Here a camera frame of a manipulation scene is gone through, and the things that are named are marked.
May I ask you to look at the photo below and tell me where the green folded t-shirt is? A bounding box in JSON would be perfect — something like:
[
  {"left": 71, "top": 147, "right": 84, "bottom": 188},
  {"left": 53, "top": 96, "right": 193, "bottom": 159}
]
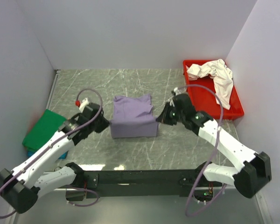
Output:
[{"left": 22, "top": 109, "right": 66, "bottom": 154}]

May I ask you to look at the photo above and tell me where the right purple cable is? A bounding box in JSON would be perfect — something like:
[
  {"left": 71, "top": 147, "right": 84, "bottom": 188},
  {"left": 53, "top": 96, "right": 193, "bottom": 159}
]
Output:
[{"left": 175, "top": 84, "right": 227, "bottom": 217}]

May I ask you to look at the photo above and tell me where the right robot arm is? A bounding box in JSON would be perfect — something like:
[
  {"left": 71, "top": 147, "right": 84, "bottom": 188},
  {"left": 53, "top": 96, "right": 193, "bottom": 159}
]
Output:
[{"left": 156, "top": 93, "right": 272, "bottom": 198}]

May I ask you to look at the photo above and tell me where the blue folded t-shirt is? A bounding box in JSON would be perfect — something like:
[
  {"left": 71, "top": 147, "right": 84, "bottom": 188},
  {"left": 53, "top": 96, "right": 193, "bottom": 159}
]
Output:
[{"left": 27, "top": 151, "right": 68, "bottom": 160}]

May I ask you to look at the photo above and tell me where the black base beam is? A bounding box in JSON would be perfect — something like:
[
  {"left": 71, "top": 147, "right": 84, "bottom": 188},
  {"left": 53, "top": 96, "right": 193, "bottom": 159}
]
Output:
[{"left": 65, "top": 169, "right": 224, "bottom": 202}]

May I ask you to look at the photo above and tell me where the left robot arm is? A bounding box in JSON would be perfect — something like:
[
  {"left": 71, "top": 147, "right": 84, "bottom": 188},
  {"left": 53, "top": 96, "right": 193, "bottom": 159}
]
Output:
[{"left": 0, "top": 102, "right": 110, "bottom": 214}]

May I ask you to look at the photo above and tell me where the purple t-shirt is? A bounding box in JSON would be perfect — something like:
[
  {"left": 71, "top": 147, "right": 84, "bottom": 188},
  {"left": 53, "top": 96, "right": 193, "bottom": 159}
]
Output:
[{"left": 110, "top": 94, "right": 158, "bottom": 139}]

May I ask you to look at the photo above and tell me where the white t-shirt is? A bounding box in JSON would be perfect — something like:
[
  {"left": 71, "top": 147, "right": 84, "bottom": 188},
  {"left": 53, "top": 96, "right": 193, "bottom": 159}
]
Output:
[{"left": 186, "top": 59, "right": 234, "bottom": 110}]

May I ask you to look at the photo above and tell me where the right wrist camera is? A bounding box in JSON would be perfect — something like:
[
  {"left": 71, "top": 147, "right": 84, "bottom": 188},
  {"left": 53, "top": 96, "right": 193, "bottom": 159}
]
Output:
[{"left": 172, "top": 87, "right": 186, "bottom": 96}]

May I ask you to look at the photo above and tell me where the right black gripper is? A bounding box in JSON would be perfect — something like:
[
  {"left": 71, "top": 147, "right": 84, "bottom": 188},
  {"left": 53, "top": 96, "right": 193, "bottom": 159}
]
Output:
[{"left": 156, "top": 102, "right": 185, "bottom": 126}]

